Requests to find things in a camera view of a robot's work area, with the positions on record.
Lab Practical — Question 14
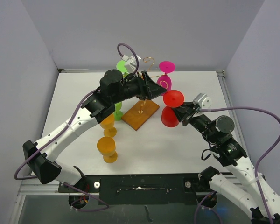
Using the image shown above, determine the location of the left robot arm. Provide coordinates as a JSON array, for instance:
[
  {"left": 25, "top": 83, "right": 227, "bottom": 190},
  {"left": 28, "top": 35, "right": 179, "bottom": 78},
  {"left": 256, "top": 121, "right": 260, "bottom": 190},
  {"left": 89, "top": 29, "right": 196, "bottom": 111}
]
[{"left": 22, "top": 69, "right": 167, "bottom": 192}]

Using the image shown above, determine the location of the gold wire glass rack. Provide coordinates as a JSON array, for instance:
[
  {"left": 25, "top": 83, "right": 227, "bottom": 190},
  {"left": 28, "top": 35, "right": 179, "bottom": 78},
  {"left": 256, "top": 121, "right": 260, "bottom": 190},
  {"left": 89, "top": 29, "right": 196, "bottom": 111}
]
[{"left": 138, "top": 57, "right": 175, "bottom": 114}]

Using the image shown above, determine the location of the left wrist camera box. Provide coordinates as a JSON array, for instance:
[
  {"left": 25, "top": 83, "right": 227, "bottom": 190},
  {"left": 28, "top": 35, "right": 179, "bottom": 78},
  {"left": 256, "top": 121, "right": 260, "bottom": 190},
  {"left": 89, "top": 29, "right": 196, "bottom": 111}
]
[{"left": 122, "top": 55, "right": 137, "bottom": 74}]

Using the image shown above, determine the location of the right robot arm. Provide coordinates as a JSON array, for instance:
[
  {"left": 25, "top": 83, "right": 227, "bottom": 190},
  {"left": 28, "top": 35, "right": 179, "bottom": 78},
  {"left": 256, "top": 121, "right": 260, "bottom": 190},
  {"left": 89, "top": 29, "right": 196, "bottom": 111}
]
[{"left": 169, "top": 102, "right": 280, "bottom": 224}]

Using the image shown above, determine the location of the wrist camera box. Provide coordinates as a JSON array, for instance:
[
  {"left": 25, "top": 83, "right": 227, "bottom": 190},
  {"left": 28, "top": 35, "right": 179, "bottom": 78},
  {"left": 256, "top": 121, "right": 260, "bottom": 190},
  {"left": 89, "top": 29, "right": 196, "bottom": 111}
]
[
  {"left": 192, "top": 93, "right": 212, "bottom": 111},
  {"left": 122, "top": 55, "right": 137, "bottom": 74}
]

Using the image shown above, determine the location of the orange wine glass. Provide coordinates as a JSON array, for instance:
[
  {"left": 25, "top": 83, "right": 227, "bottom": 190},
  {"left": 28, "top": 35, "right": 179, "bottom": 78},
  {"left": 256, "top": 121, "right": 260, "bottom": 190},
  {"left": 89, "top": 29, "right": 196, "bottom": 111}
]
[
  {"left": 100, "top": 114, "right": 117, "bottom": 138},
  {"left": 97, "top": 137, "right": 118, "bottom": 163}
]

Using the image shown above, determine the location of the red wine glass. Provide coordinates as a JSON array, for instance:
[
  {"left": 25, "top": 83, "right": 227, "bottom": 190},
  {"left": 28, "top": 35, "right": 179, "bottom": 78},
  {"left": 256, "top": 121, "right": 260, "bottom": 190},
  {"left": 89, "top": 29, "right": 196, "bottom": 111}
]
[{"left": 161, "top": 90, "right": 184, "bottom": 127}]

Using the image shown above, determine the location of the wooden rack base board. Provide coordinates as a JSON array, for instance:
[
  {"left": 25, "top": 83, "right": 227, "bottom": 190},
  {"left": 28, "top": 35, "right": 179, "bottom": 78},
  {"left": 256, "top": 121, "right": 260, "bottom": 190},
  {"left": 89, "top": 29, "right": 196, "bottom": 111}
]
[{"left": 121, "top": 100, "right": 160, "bottom": 131}]

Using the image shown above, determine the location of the pink wine glass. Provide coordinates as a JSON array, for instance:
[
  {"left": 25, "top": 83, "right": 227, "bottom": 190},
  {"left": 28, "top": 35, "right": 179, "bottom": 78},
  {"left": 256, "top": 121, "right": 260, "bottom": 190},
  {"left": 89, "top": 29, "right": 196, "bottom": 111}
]
[{"left": 157, "top": 61, "right": 175, "bottom": 91}]

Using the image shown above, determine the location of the aluminium frame rail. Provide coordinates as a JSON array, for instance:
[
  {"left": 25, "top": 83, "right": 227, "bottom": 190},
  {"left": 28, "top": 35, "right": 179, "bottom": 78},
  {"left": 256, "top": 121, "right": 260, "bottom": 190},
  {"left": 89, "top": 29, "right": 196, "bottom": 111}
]
[{"left": 17, "top": 69, "right": 89, "bottom": 196}]

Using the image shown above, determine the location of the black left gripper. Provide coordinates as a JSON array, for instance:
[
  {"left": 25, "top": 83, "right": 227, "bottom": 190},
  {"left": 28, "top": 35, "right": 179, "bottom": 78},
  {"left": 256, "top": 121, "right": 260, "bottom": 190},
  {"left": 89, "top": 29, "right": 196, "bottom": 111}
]
[{"left": 111, "top": 70, "right": 166, "bottom": 104}]

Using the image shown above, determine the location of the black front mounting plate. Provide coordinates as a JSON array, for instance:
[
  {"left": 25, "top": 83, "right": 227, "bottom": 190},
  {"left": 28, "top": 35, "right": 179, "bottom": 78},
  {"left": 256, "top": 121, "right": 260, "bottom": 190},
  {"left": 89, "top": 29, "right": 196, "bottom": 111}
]
[{"left": 58, "top": 166, "right": 227, "bottom": 206}]

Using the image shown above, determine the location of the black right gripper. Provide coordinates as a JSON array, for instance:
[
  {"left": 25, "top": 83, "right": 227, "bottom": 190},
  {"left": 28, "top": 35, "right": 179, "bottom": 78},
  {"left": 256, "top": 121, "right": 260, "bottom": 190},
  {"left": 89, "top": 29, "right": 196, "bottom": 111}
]
[{"left": 169, "top": 100, "right": 217, "bottom": 142}]

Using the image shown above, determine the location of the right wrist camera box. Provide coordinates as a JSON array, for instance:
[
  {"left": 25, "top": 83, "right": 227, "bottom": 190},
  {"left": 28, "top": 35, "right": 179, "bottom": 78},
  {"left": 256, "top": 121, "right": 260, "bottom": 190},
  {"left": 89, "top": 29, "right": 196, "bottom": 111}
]
[{"left": 192, "top": 93, "right": 212, "bottom": 111}]

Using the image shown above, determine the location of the green wine glass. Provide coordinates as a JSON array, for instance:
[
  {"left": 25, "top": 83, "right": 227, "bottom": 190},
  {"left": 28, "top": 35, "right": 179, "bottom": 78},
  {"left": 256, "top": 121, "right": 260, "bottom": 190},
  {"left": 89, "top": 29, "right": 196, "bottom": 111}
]
[
  {"left": 116, "top": 60, "right": 129, "bottom": 78},
  {"left": 113, "top": 102, "right": 123, "bottom": 121}
]

